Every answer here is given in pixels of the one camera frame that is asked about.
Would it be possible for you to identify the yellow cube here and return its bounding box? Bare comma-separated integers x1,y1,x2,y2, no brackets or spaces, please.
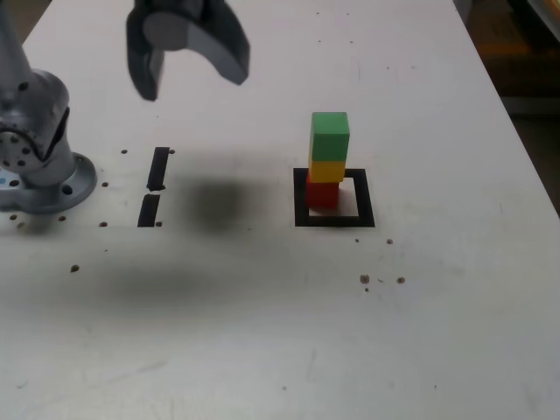
307,155,347,184

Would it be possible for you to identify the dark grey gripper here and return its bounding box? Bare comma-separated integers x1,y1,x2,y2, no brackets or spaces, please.
125,0,252,103

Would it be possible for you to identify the black tape strip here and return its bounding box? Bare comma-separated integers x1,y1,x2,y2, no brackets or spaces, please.
136,146,172,228

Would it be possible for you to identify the black tape square outline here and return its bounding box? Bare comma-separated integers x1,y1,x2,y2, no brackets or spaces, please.
292,167,376,228

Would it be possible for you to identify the red cube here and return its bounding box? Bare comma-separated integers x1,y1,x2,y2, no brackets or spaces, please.
304,172,340,209

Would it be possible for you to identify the green cube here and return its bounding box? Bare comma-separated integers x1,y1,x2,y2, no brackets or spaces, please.
310,111,352,163

